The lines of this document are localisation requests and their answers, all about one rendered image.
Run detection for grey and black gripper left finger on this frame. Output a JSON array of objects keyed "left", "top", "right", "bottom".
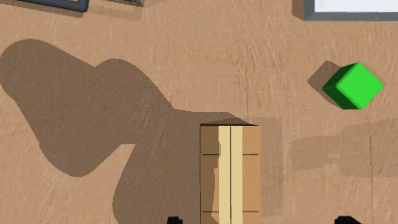
[{"left": 167, "top": 217, "right": 183, "bottom": 224}]

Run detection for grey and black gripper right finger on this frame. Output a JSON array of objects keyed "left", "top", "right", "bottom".
[{"left": 334, "top": 216, "right": 362, "bottom": 224}]

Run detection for brown cardboard box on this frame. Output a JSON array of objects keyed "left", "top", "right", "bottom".
[{"left": 200, "top": 124, "right": 261, "bottom": 224}]

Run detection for green block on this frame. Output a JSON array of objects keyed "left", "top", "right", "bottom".
[{"left": 322, "top": 62, "right": 383, "bottom": 110}]

